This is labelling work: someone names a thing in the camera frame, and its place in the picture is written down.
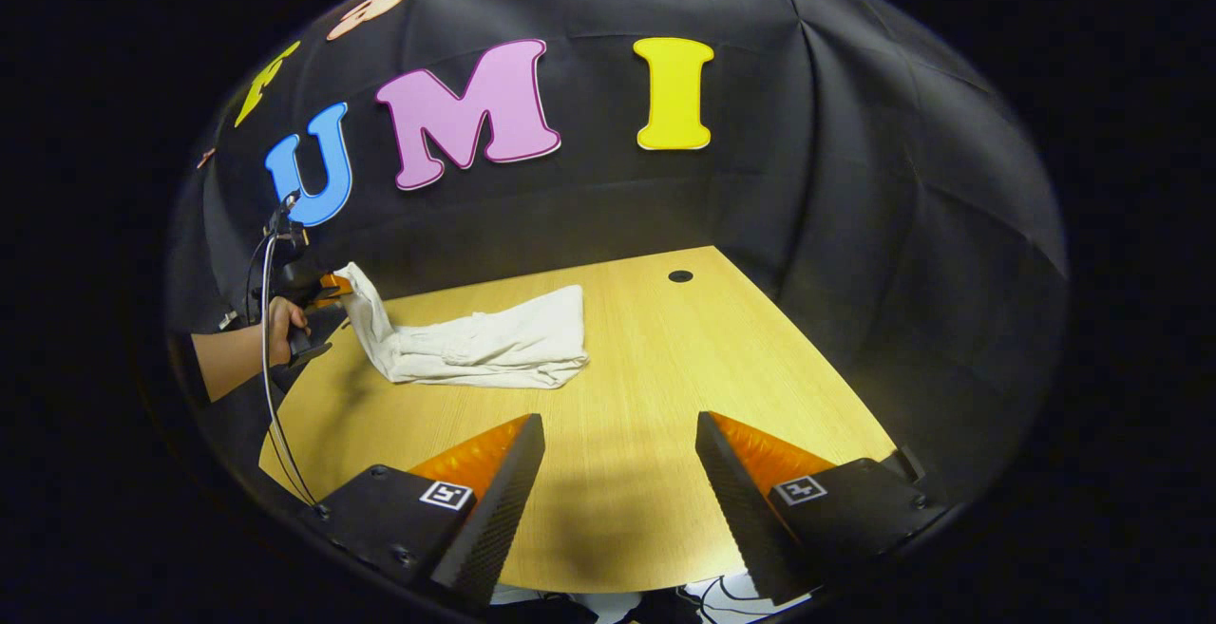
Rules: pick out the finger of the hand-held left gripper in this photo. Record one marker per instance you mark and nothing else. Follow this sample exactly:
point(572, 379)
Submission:
point(333, 286)

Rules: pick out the black backdrop cloth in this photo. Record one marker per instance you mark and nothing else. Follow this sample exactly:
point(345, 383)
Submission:
point(855, 225)

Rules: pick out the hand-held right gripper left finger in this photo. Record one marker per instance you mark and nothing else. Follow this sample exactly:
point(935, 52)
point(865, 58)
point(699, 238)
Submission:
point(494, 510)

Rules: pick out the white jeans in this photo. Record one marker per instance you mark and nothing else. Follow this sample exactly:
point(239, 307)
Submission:
point(494, 339)

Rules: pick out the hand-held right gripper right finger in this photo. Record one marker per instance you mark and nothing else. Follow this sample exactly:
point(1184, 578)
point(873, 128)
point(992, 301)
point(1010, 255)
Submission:
point(736, 501)

